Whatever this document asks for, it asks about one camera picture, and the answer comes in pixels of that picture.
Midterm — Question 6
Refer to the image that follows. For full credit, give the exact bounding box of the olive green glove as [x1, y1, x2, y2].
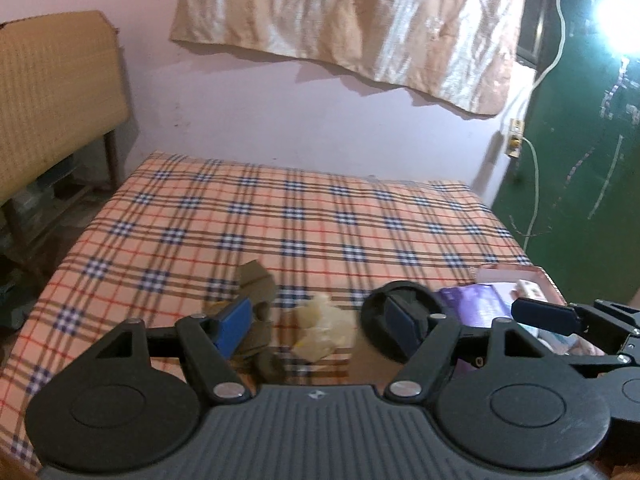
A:
[202, 260, 286, 385]

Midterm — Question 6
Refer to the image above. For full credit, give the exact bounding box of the paper coffee cup black lid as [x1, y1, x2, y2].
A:
[359, 281, 451, 363]

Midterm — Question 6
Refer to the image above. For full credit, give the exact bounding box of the purple packet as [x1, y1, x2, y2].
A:
[437, 282, 515, 328]

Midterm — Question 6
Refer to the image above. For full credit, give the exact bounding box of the pink cardboard box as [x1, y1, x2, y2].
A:
[470, 264, 566, 351]

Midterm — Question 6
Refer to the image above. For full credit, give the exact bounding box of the pale yellow glove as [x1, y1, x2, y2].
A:
[291, 292, 357, 363]

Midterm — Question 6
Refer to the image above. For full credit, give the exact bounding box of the plaid bed sheet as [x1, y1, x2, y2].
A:
[1, 153, 544, 470]

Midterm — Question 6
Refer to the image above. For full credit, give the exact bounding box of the green door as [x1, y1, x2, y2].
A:
[492, 0, 639, 302]

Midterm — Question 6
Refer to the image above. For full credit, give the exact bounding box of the woven wooden chair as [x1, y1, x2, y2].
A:
[1, 11, 130, 281]

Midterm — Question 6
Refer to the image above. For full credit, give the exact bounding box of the wall power socket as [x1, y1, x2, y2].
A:
[506, 118, 524, 159]

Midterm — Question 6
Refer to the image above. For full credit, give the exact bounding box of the beige wall curtain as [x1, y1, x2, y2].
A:
[170, 0, 525, 116]

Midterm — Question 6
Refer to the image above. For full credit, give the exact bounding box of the white charging cable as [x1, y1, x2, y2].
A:
[506, 0, 569, 241]

